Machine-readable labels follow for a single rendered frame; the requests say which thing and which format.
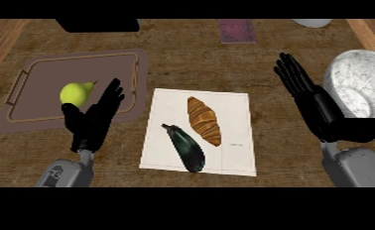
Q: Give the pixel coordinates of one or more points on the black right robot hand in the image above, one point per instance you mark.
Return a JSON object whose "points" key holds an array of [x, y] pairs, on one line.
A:
{"points": [[318, 108]]}

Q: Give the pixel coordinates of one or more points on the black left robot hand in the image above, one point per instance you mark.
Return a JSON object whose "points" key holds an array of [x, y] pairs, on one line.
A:
{"points": [[95, 118]]}

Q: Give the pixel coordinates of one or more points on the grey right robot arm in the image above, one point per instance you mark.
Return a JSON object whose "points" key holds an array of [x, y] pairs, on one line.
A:
{"points": [[349, 166]]}

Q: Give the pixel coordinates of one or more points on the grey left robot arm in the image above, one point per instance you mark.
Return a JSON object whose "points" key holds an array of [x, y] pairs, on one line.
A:
{"points": [[69, 171]]}

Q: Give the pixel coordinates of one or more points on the white marble bowl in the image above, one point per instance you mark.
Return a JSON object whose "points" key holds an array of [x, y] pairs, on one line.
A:
{"points": [[353, 82]]}

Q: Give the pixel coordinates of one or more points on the white placemat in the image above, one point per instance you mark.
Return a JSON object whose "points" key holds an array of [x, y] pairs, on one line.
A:
{"points": [[234, 135]]}

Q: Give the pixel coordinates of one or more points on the brown croissant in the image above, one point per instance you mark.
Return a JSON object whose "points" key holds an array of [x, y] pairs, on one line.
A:
{"points": [[204, 121]]}

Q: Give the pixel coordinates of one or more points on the yellow-green pear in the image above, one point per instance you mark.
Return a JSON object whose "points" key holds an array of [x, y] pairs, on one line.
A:
{"points": [[74, 93]]}

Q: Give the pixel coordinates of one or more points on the dark purple eggplant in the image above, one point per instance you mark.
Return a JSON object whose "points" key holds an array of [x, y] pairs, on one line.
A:
{"points": [[188, 149]]}

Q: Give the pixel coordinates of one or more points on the pale grey round object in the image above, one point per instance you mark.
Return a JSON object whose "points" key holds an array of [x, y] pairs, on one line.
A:
{"points": [[312, 22]]}

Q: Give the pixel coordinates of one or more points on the black appliance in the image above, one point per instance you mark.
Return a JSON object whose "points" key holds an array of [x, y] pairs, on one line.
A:
{"points": [[98, 25]]}

